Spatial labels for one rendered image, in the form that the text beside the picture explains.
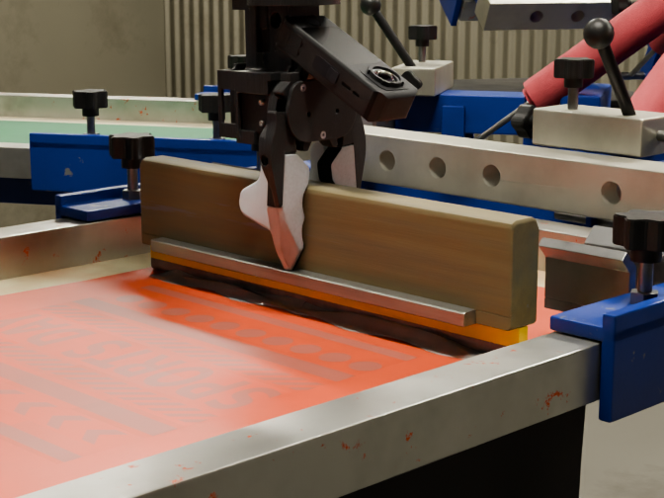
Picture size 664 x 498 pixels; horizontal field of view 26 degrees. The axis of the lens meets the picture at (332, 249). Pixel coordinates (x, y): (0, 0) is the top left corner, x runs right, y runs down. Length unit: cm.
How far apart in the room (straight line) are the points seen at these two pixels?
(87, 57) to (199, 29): 53
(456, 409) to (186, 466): 18
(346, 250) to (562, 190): 32
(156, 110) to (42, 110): 20
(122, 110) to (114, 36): 370
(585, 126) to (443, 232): 40
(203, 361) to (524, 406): 24
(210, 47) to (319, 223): 503
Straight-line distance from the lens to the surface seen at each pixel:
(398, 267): 103
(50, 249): 127
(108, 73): 599
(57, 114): 237
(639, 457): 363
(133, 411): 89
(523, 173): 135
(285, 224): 108
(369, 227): 105
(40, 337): 107
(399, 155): 145
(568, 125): 138
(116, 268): 128
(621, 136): 135
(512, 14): 223
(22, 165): 179
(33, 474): 80
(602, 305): 96
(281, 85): 107
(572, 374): 89
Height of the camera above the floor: 123
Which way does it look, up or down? 12 degrees down
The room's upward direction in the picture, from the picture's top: straight up
